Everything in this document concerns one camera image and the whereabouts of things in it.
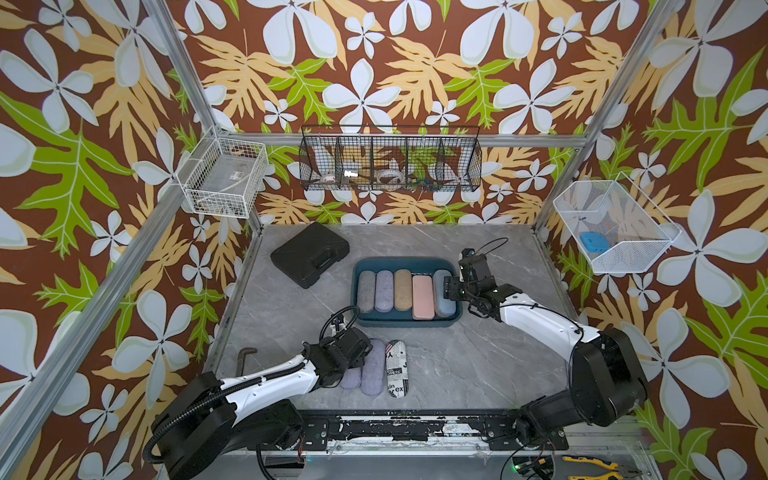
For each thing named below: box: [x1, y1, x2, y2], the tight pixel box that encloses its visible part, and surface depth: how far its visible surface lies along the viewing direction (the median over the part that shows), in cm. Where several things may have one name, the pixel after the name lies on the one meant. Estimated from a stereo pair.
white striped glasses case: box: [385, 340, 409, 399], surface depth 84 cm
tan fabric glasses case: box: [394, 268, 412, 312], surface depth 100 cm
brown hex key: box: [236, 347, 257, 377], surface depth 90 cm
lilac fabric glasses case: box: [375, 270, 394, 313], surface depth 98 cm
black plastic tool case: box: [270, 222, 350, 289], surface depth 108 cm
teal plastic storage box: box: [351, 257, 463, 328], surface depth 98 cm
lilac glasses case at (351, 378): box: [340, 367, 362, 390], surface depth 82 cm
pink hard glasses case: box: [412, 275, 435, 320], surface depth 98 cm
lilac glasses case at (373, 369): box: [361, 338, 385, 396], surface depth 83 cm
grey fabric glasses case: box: [357, 270, 376, 313], surface depth 100 cm
